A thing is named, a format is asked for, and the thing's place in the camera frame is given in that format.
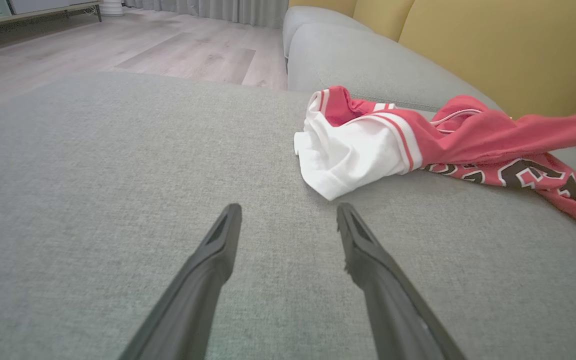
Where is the low wooden media cabinet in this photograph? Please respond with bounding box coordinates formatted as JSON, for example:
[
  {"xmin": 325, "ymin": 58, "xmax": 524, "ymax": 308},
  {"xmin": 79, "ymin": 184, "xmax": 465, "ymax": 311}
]
[{"xmin": 0, "ymin": 0, "xmax": 104, "ymax": 32}]

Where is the red white lettered jersey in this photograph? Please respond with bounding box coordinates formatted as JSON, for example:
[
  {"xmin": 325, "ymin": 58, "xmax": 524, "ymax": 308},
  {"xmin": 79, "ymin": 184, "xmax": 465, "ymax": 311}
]
[{"xmin": 293, "ymin": 85, "xmax": 576, "ymax": 241}]

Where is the yellow sofa back cushion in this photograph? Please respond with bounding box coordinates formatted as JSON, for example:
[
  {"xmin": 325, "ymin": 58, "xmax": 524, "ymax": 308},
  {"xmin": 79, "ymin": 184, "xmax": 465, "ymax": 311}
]
[
  {"xmin": 288, "ymin": 0, "xmax": 359, "ymax": 18},
  {"xmin": 399, "ymin": 0, "xmax": 576, "ymax": 151},
  {"xmin": 352, "ymin": 0, "xmax": 416, "ymax": 42}
]

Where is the grey pleated curtain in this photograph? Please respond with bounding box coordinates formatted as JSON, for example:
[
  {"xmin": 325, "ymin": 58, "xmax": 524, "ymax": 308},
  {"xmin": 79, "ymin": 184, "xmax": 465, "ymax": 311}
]
[{"xmin": 124, "ymin": 0, "xmax": 290, "ymax": 29}]

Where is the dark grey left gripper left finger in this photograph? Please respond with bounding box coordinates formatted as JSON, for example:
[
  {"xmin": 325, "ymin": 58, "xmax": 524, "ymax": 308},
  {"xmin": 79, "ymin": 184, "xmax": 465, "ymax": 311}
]
[{"xmin": 118, "ymin": 202, "xmax": 243, "ymax": 360}]

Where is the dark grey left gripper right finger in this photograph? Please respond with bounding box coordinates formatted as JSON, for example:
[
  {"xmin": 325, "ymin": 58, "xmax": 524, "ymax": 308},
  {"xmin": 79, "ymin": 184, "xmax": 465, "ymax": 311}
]
[{"xmin": 336, "ymin": 201, "xmax": 469, "ymax": 360}]

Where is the short grey sofa seat cushion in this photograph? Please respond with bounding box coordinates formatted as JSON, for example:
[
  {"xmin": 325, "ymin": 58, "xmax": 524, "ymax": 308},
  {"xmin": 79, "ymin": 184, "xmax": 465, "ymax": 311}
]
[{"xmin": 282, "ymin": 6, "xmax": 374, "ymax": 58}]

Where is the white round floor object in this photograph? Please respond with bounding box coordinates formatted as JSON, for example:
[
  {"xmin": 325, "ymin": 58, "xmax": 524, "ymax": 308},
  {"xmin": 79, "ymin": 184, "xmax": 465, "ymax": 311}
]
[{"xmin": 99, "ymin": 0, "xmax": 125, "ymax": 17}]

